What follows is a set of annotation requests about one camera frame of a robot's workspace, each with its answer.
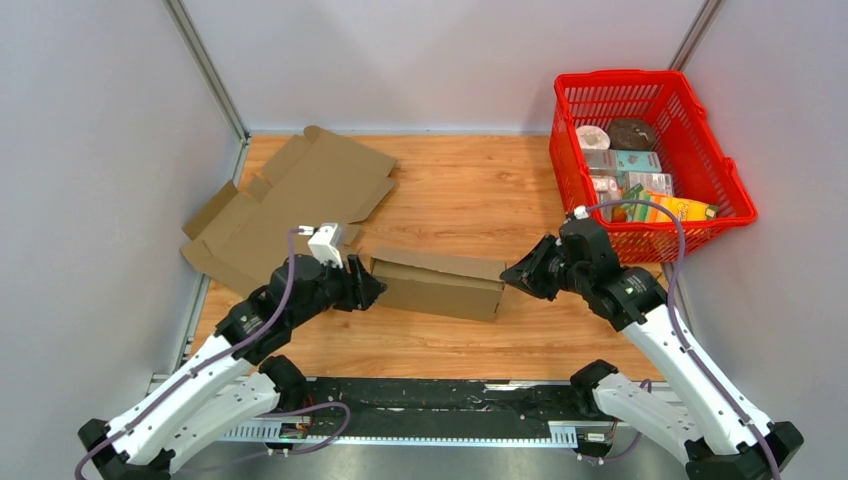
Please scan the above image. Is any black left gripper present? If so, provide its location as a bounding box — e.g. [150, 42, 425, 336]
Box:
[289, 252, 388, 328]

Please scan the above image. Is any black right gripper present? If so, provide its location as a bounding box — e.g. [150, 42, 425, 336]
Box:
[498, 234, 588, 302]

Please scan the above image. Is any brown cardboard box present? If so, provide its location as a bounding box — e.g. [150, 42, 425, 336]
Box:
[371, 247, 506, 322]

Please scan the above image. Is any brown cardboard sheet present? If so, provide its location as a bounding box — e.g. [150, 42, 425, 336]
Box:
[181, 125, 397, 296]

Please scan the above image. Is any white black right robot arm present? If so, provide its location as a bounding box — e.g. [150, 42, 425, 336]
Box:
[500, 218, 804, 479]

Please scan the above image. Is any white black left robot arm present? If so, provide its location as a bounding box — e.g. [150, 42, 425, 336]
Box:
[75, 254, 387, 479]

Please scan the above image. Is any pink white product box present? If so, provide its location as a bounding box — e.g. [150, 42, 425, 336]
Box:
[590, 172, 674, 203]

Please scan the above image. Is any green product box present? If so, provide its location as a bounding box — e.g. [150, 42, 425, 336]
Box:
[612, 183, 644, 223]

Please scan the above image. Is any teal product box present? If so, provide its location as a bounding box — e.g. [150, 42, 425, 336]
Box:
[582, 150, 662, 175]

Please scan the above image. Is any orange yellow product box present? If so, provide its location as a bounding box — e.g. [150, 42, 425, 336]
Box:
[631, 191, 717, 223]

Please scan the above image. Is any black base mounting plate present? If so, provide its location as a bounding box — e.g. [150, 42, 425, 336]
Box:
[273, 377, 621, 443]

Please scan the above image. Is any white round container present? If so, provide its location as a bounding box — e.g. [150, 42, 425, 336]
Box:
[575, 125, 611, 150]

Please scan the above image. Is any red plastic basket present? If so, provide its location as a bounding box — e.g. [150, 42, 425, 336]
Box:
[549, 68, 759, 266]

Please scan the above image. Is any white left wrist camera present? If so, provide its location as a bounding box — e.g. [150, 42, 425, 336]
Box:
[298, 223, 344, 269]

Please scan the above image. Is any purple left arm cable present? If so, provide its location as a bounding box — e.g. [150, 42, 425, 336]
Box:
[74, 228, 352, 480]

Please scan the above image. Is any aluminium rail frame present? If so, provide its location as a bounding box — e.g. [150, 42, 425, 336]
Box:
[119, 374, 763, 480]

